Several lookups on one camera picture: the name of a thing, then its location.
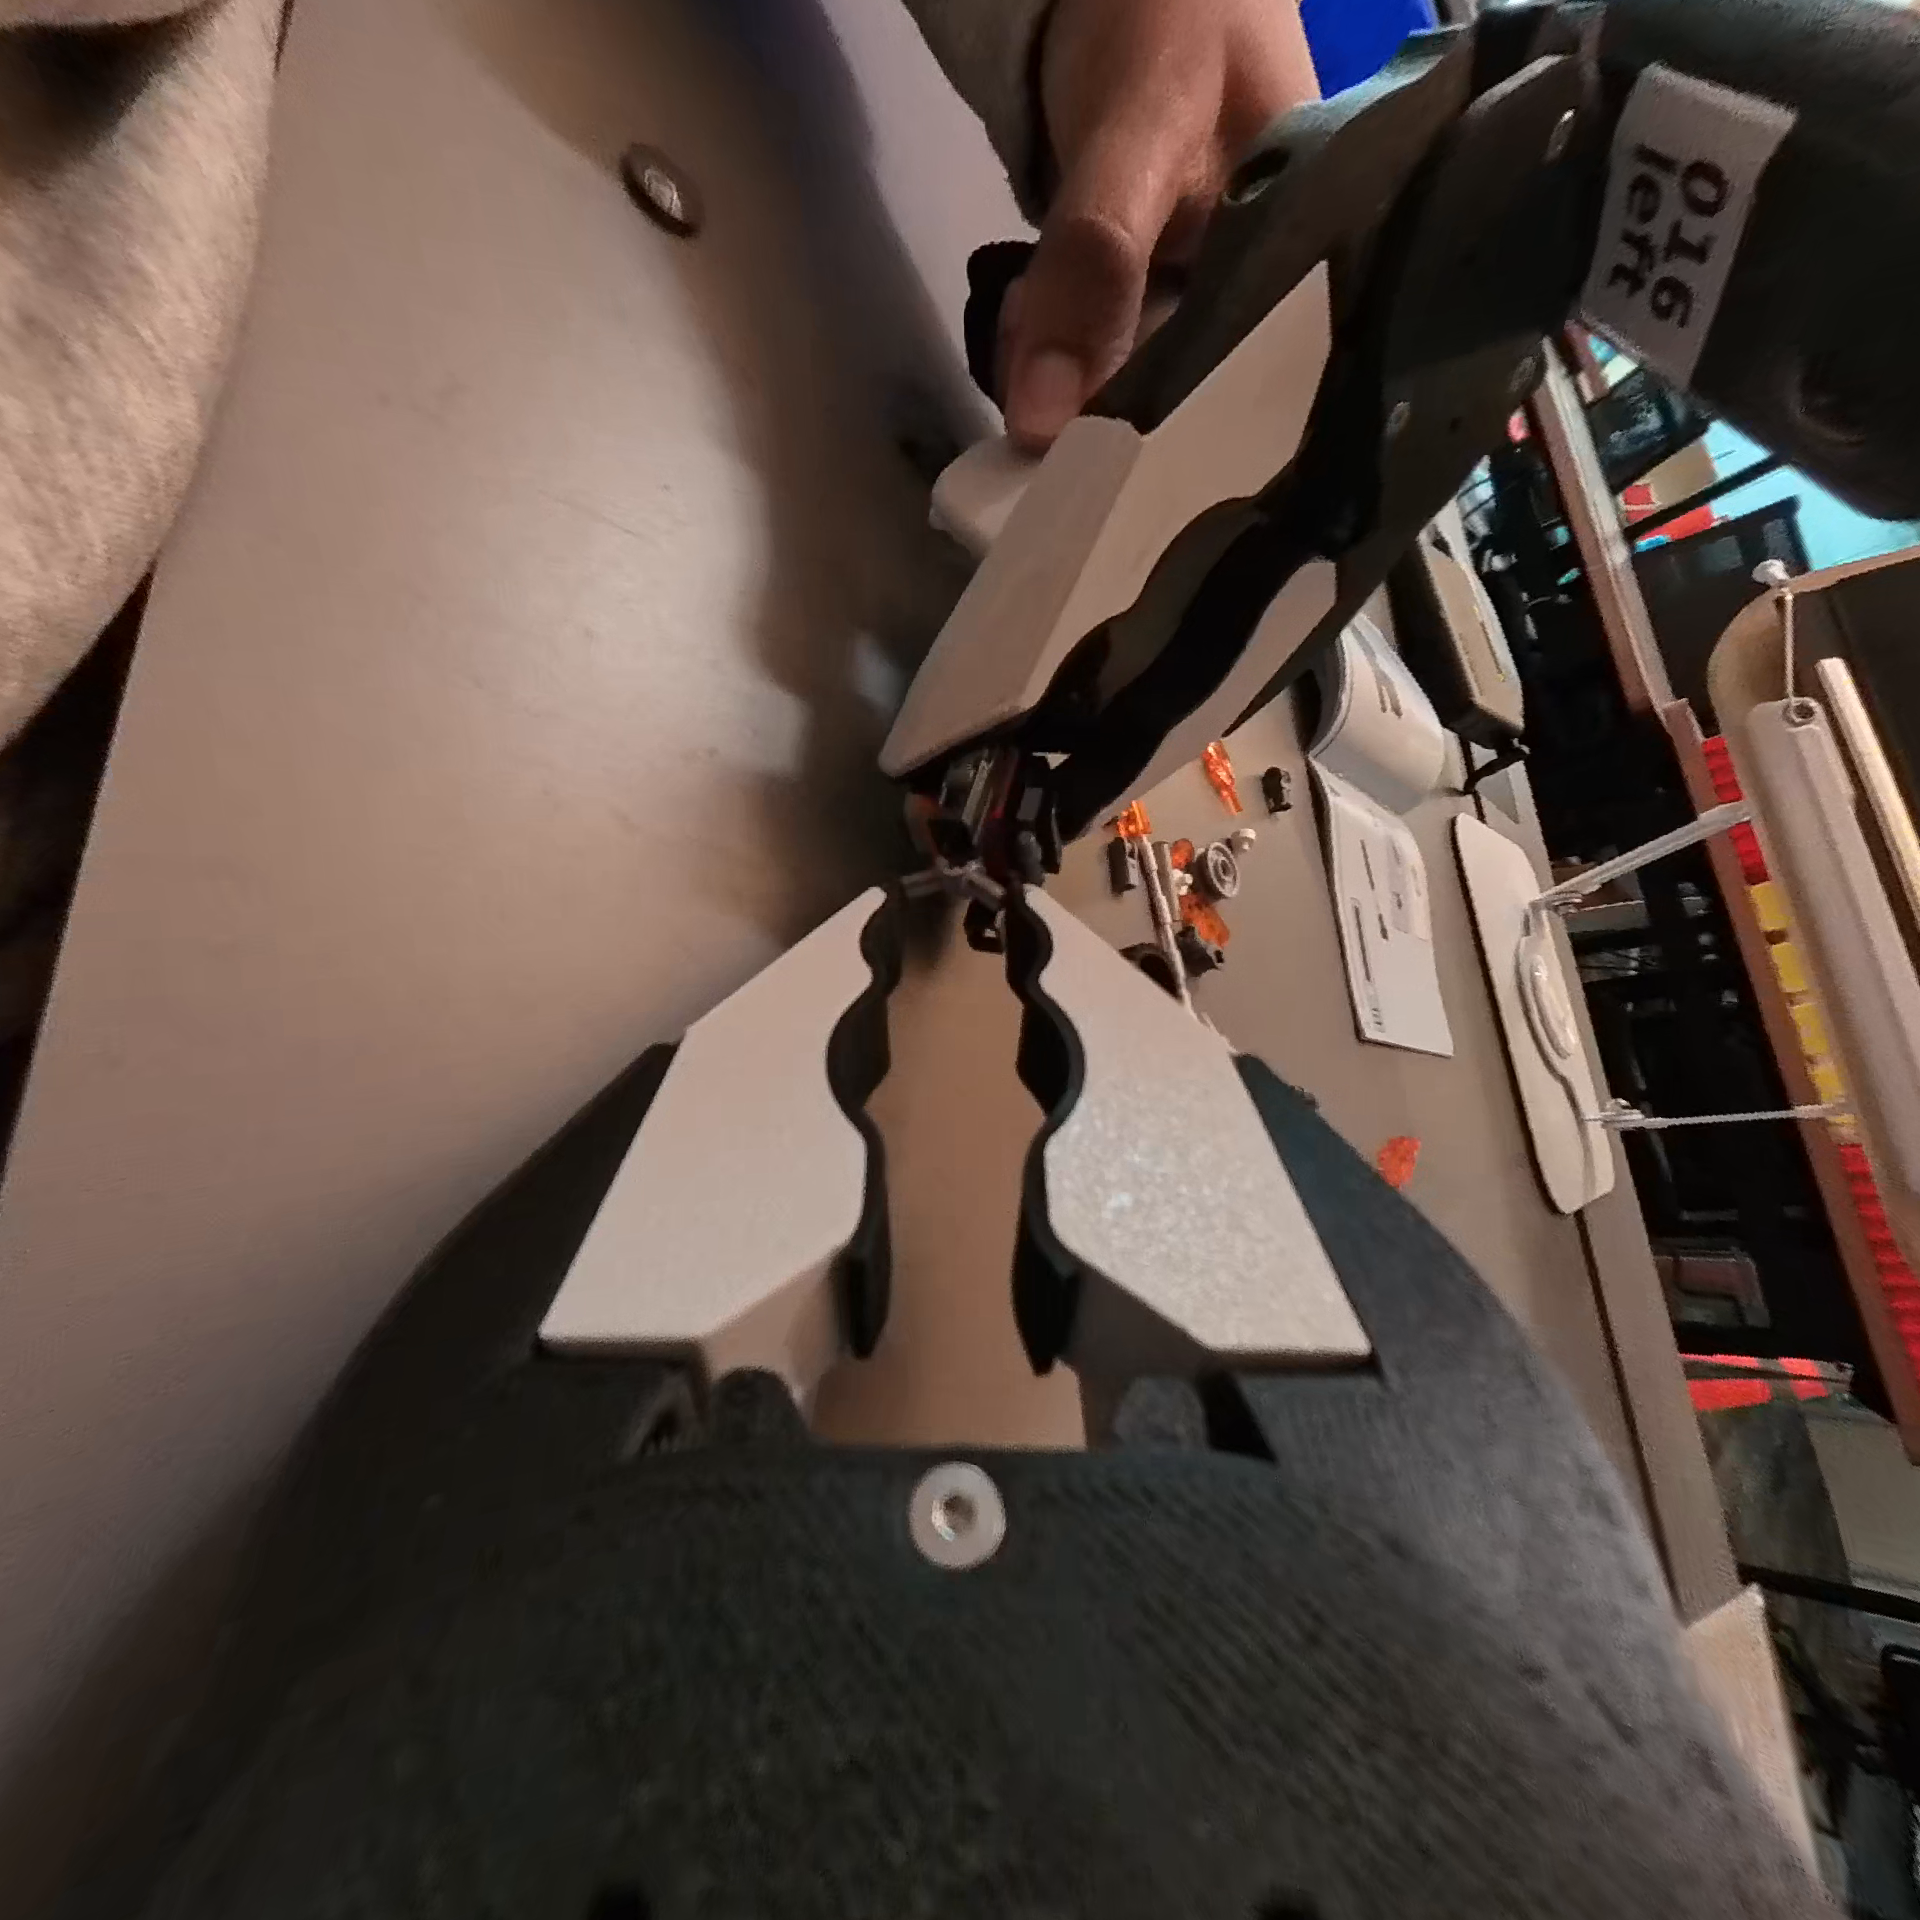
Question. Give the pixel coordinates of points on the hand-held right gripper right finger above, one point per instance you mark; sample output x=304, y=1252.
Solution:
x=1198, y=1200

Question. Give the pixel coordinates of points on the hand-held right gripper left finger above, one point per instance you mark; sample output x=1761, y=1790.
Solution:
x=708, y=1185

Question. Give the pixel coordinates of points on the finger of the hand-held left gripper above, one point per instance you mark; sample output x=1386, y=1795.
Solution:
x=1276, y=639
x=1078, y=568

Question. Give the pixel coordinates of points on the black lego model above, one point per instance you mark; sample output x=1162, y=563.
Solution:
x=996, y=803

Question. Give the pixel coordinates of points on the lego instruction booklet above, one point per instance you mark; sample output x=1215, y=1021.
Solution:
x=1397, y=932

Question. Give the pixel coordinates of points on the orange transparent lego flame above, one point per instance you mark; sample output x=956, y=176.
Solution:
x=1398, y=1161
x=1220, y=777

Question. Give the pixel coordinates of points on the small black lego connector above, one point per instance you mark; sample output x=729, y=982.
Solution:
x=1278, y=788

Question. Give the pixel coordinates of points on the grey lego wheel hub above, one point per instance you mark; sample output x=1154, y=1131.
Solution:
x=1223, y=874

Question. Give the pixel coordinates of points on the dark grey lego bar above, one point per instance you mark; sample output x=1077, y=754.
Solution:
x=1120, y=866

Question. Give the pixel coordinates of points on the orange transparent lego plate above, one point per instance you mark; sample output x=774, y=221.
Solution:
x=1207, y=920

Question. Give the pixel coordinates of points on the person's left hand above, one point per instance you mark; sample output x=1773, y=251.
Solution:
x=1154, y=135

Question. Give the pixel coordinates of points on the black power adapter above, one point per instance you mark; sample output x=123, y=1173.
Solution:
x=1465, y=644

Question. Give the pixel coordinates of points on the round metal desk cap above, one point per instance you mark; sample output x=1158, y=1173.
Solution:
x=662, y=186

